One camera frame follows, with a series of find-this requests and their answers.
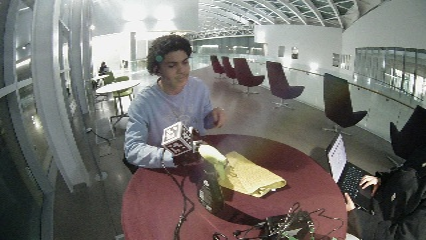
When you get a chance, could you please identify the dark bottle with yellow top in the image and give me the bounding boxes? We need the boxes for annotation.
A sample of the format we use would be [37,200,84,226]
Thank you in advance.
[195,144,230,215]

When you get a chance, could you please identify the white cube of black markers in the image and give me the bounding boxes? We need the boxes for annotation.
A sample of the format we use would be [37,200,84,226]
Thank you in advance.
[161,121,195,157]

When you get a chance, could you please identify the the person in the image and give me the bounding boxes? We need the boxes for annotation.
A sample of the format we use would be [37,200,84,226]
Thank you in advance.
[122,33,227,170]

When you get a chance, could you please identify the purple swivel chair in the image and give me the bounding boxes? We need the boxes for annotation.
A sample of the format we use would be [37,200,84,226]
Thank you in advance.
[209,54,226,80]
[219,55,238,81]
[265,60,306,110]
[231,57,266,95]

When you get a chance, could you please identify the folded yellow towel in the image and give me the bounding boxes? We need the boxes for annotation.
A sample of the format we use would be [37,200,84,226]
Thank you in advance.
[217,150,289,198]

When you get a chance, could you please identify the white round table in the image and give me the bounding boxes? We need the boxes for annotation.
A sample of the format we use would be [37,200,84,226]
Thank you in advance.
[94,79,142,124]

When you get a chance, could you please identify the black swivel chair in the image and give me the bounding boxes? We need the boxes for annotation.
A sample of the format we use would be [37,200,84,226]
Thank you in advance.
[320,72,368,136]

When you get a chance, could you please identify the white slanted column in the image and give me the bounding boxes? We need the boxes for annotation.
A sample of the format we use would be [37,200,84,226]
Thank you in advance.
[29,0,92,193]

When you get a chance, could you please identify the black laptop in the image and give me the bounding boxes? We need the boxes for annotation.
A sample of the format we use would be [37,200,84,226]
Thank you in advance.
[324,133,378,211]

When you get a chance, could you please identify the black glove cable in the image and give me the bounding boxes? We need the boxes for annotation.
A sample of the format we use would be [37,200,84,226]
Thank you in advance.
[159,150,197,240]

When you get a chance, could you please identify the thin black cable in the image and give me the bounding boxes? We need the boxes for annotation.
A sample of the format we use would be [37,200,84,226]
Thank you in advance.
[231,223,269,238]
[309,207,346,232]

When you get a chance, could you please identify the black electronic device with wires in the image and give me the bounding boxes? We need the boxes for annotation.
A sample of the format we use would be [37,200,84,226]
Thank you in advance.
[263,209,318,240]

